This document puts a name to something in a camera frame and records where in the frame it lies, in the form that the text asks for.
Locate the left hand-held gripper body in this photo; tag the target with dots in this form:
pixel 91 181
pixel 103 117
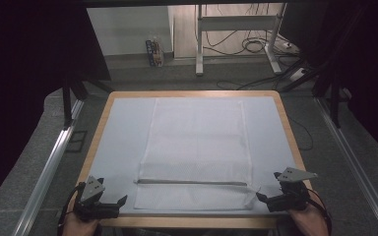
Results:
pixel 95 208

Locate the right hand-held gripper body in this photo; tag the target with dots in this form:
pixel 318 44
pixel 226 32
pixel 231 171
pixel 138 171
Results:
pixel 292 200

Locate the white mesh laundry bag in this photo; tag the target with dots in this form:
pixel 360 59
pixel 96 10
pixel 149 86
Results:
pixel 197 144

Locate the person's left hand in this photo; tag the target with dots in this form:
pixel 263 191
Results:
pixel 78 227

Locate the person's right hand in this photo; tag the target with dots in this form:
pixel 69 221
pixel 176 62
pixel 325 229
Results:
pixel 310 223

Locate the light grey table mat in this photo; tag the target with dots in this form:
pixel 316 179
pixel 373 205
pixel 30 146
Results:
pixel 121 137

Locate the black metal stand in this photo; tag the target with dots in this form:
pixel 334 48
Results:
pixel 334 105
pixel 67 105

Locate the white power strip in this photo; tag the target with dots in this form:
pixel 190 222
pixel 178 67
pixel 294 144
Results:
pixel 298 74

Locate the black curtain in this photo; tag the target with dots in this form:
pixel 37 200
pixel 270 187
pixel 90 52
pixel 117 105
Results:
pixel 29 65
pixel 370 65

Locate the blue carton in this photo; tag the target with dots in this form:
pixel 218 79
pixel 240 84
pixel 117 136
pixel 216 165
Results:
pixel 154 54

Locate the aluminium floor rail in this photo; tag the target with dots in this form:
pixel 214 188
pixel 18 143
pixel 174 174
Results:
pixel 50 167
pixel 351 157

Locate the white metal desk frame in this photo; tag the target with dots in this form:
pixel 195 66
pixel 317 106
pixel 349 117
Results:
pixel 236 23

